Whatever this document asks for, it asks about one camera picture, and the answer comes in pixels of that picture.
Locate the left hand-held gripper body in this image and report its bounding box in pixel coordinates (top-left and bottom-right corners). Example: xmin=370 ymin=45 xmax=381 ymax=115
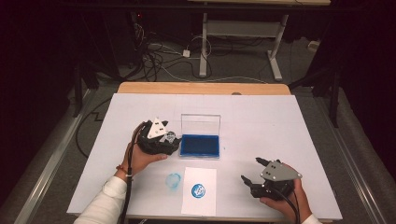
xmin=135 ymin=117 xmax=177 ymax=156

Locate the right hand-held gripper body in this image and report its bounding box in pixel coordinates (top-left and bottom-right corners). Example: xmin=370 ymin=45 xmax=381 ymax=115
xmin=249 ymin=160 xmax=304 ymax=201

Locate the clear-handled round stamp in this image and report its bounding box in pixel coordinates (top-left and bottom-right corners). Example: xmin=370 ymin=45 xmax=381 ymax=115
xmin=160 ymin=131 xmax=177 ymax=145

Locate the blue ink pad clear lid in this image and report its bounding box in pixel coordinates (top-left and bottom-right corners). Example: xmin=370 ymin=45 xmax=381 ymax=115
xmin=179 ymin=113 xmax=222 ymax=161

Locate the person's left hand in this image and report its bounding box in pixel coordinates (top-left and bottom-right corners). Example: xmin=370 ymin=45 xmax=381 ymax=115
xmin=115 ymin=140 xmax=169 ymax=182

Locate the person's right hand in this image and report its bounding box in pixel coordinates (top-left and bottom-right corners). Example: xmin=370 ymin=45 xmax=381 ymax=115
xmin=259 ymin=162 xmax=313 ymax=224

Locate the large white board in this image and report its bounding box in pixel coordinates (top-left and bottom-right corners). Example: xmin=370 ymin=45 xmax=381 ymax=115
xmin=66 ymin=92 xmax=344 ymax=222

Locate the wooden table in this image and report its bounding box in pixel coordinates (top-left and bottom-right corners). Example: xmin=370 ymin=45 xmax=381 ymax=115
xmin=74 ymin=81 xmax=334 ymax=224

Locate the white paper sheet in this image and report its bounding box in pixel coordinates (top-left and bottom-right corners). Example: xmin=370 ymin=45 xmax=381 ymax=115
xmin=180 ymin=166 xmax=219 ymax=217

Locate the black metal stand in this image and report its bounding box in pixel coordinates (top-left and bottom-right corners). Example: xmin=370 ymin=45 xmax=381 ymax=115
xmin=72 ymin=60 xmax=101 ymax=119
xmin=289 ymin=60 xmax=341 ymax=129

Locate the white power strip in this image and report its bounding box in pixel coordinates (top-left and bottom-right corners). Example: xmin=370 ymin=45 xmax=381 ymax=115
xmin=307 ymin=39 xmax=321 ymax=53

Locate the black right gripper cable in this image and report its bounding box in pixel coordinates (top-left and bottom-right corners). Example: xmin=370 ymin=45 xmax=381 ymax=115
xmin=270 ymin=186 xmax=303 ymax=224

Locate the tangle of black floor cables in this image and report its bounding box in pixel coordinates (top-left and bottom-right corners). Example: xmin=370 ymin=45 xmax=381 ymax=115
xmin=129 ymin=12 xmax=214 ymax=82

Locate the thin black floor cable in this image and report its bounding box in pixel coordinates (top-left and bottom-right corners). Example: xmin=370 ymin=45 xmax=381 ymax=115
xmin=75 ymin=97 xmax=112 ymax=159

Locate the grey metal floor rail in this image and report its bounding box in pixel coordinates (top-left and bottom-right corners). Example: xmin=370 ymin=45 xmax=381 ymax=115
xmin=12 ymin=88 xmax=98 ymax=224
xmin=312 ymin=92 xmax=389 ymax=224

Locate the grey floor cable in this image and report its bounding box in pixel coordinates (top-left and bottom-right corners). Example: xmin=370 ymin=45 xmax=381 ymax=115
xmin=155 ymin=62 xmax=269 ymax=85

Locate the white metal desk frame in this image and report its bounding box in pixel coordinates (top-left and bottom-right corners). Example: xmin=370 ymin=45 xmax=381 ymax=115
xmin=188 ymin=0 xmax=332 ymax=82

